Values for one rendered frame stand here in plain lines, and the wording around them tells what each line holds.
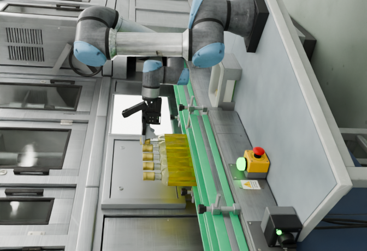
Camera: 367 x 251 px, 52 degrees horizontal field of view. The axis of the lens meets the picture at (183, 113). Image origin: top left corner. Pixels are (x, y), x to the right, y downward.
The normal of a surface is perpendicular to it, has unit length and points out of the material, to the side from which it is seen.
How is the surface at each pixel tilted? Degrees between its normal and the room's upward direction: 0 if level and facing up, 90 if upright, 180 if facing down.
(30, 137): 90
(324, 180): 0
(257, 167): 90
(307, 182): 0
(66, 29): 90
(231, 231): 90
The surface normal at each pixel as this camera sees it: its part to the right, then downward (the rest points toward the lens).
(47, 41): 0.11, 0.53
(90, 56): -0.14, 0.91
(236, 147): 0.11, -0.85
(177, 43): 0.01, 0.10
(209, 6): 0.12, -0.39
